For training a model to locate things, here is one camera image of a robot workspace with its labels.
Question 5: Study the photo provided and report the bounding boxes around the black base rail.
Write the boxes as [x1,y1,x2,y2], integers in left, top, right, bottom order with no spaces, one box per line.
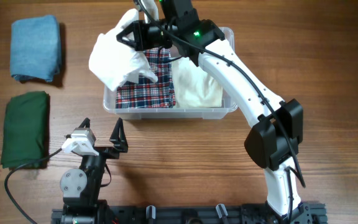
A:
[50,202,328,224]

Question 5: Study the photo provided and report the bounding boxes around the white cloth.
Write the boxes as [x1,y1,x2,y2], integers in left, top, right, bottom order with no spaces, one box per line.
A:
[89,9,158,91]

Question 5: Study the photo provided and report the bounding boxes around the plaid cloth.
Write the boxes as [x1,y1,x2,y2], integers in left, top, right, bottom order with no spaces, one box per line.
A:
[116,48,176,109]

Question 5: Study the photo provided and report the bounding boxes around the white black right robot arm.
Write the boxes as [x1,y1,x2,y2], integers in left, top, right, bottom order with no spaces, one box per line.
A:
[117,1,305,223]

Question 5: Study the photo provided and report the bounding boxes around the black left camera cable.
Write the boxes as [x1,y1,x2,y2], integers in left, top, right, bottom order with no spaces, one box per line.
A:
[4,147,63,224]

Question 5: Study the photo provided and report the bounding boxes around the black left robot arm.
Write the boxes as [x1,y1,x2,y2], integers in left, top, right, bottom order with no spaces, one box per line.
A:
[51,118,129,224]

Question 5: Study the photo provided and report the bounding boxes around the folded dark green cloth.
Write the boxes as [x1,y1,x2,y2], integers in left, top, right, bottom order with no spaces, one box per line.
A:
[1,91,50,169]

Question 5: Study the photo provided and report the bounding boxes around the cream cloth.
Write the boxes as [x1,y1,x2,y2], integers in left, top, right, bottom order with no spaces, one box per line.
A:
[172,58,223,109]

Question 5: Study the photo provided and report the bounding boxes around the folded blue cloth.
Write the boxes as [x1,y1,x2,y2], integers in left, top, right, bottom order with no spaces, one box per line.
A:
[10,15,62,82]

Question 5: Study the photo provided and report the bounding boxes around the clear plastic storage bin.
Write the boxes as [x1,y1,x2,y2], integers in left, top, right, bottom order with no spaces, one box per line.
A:
[103,27,239,121]

